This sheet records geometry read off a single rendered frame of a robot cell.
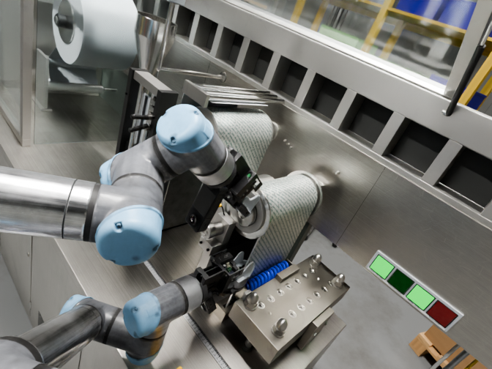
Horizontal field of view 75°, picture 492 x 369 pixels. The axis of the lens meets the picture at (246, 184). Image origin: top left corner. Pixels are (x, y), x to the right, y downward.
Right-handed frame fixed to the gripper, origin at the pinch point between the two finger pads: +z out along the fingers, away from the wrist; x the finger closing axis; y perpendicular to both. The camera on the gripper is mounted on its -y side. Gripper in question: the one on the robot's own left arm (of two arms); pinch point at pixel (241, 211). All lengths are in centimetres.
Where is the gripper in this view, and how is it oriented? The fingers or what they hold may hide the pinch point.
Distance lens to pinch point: 77.3
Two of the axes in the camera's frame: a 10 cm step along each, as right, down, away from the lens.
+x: -6.6, -5.6, 5.0
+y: 6.8, -7.2, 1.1
